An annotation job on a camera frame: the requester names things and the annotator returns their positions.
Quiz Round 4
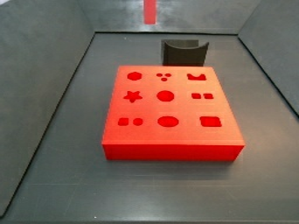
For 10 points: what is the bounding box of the red shape-sorter block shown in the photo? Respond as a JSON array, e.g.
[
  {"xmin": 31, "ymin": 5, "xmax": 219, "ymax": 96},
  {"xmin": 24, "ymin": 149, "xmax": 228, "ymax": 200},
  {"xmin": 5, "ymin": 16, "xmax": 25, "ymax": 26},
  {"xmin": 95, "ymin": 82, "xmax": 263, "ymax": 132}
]
[{"xmin": 101, "ymin": 66, "xmax": 246, "ymax": 161}]

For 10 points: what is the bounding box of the black curved holder bracket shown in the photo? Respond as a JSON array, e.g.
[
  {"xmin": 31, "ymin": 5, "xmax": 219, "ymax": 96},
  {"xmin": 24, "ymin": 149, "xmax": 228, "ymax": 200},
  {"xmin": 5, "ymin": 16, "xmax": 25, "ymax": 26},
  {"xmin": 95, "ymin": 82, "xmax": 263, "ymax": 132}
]
[{"xmin": 162, "ymin": 39, "xmax": 210, "ymax": 67}]

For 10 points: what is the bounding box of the red double-square peg object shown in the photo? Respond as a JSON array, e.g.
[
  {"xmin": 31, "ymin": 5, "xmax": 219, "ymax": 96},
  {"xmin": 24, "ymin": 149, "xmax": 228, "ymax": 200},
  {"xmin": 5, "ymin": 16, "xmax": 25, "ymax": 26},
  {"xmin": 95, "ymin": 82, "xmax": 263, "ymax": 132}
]
[{"xmin": 144, "ymin": 0, "xmax": 156, "ymax": 25}]

